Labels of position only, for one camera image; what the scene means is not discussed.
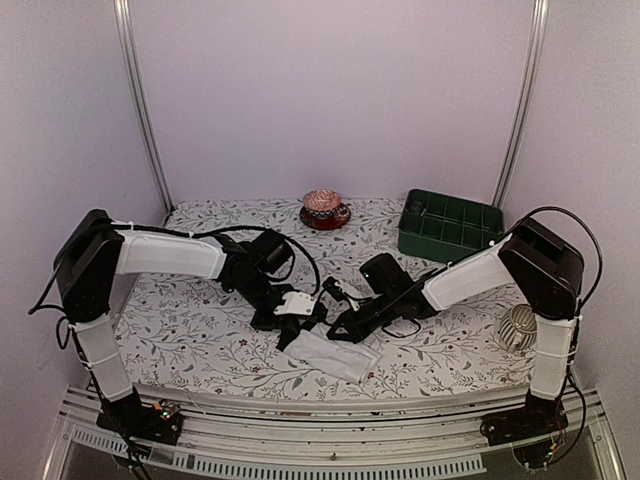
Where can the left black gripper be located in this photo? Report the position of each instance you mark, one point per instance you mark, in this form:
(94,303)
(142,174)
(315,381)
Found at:
(260,322)

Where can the green divided organizer tray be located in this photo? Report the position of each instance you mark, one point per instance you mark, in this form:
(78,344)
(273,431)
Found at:
(450,228)

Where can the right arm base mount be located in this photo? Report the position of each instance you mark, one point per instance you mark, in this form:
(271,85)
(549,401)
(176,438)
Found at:
(536,417)

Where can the floral tablecloth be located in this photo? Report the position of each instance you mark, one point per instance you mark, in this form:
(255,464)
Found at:
(187,333)

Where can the right aluminium frame post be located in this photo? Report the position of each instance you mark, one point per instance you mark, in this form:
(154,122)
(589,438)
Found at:
(531,67)

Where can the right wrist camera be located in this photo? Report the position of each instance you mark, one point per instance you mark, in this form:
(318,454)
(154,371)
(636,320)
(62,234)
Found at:
(341,291)

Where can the left aluminium frame post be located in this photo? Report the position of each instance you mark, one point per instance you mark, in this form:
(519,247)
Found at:
(124,25)

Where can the dark red saucer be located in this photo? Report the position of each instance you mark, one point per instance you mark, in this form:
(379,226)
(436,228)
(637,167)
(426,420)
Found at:
(325,220)

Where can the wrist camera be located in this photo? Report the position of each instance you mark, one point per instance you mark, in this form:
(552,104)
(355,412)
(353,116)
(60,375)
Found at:
(295,303)
(341,291)

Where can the white black-trimmed underwear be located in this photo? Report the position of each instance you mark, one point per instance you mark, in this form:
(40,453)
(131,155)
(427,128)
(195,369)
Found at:
(341,359)

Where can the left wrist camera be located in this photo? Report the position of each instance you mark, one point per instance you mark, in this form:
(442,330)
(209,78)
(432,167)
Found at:
(295,303)

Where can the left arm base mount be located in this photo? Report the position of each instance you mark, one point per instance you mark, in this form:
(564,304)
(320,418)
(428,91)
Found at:
(161,422)

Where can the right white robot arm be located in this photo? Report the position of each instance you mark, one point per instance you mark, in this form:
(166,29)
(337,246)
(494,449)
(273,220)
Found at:
(546,269)

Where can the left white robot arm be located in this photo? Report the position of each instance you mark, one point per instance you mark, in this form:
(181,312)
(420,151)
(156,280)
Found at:
(100,250)

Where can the aluminium frame post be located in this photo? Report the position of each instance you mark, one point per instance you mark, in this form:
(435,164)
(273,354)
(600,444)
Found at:
(531,67)
(124,25)

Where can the front aluminium rail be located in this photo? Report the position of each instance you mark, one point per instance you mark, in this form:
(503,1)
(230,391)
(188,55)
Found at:
(229,437)

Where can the striped glass mug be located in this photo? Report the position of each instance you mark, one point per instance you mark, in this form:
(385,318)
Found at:
(517,329)

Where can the red patterned bowl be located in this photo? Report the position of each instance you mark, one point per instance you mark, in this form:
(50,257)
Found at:
(321,203)

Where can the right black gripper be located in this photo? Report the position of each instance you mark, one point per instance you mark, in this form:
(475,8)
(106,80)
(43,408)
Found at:
(358,331)

